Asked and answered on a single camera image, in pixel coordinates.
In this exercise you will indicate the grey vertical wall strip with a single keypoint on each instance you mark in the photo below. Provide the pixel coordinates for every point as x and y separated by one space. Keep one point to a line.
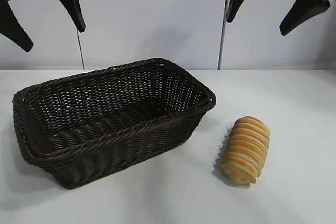
221 40

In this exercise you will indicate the dark brown wicker basket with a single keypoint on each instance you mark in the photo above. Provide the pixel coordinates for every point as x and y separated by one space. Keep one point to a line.
110 153

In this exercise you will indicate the long striped spiral bread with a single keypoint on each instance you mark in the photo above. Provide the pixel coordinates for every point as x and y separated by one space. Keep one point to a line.
245 150

